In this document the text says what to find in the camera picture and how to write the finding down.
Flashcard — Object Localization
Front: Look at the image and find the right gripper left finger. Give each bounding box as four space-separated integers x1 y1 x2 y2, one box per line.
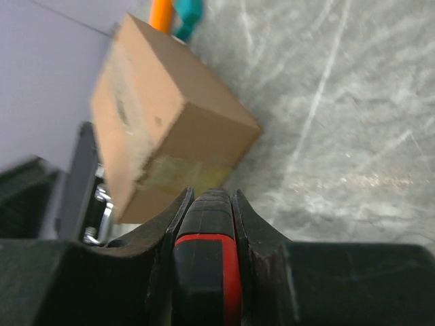
1 188 194 325

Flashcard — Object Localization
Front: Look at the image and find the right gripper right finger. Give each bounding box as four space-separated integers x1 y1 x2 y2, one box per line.
232 191 434 325

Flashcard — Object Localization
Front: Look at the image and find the red black utility knife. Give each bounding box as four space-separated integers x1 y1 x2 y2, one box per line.
172 189 242 326

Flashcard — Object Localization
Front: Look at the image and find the brown cardboard express box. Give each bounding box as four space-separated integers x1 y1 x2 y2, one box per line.
90 14 262 223

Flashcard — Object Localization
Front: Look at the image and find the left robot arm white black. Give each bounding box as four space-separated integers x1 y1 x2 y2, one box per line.
1 156 59 239

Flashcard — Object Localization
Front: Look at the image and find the black speaker case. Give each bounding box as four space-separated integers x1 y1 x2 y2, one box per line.
55 122 114 247

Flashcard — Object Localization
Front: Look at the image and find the teal plastic block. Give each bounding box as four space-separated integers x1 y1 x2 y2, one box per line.
172 0 203 43

